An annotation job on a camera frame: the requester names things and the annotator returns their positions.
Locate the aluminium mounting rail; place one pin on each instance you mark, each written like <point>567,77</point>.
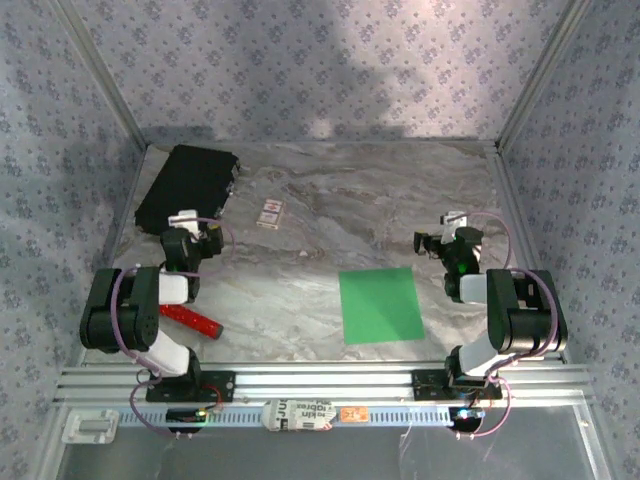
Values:
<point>325,382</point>

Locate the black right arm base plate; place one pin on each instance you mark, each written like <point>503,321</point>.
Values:
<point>425,385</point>

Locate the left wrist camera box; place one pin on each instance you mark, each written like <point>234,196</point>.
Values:
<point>182,218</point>

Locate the black rectangular case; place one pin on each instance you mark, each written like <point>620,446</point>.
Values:
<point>190,185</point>

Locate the white plastic bracket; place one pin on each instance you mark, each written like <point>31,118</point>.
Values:
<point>90,426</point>

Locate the aluminium frame post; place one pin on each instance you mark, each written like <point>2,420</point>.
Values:
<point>106,75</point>
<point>540,75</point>

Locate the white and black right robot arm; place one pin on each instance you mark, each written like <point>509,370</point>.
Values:
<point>520,310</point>

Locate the small red white card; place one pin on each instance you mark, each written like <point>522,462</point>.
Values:
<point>270,213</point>

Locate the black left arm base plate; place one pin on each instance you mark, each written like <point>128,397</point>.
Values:
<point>220,387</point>

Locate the left controller board with LED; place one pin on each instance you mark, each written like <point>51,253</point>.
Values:
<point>185,415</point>

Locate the red cylinder with silver end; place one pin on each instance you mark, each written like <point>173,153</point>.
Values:
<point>197,322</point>

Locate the controller board with led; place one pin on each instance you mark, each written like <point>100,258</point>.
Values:
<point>185,415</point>
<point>465,414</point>

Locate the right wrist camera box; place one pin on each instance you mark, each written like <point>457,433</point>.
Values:
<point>452,222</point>

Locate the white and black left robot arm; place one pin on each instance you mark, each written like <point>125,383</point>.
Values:
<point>115,310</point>

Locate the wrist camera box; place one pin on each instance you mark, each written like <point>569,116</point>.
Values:
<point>182,218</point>
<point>452,222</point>

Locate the green paper sheet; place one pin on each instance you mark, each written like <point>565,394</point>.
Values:
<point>382,305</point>

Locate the white printed label roll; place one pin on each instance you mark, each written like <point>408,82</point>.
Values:
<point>300,415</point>

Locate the right controller board with LED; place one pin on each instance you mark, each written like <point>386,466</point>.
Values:
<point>465,414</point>

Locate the aluminium side rail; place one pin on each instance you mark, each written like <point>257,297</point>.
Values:
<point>512,200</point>
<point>109,260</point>

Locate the orange label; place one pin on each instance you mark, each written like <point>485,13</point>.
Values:
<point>354,414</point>

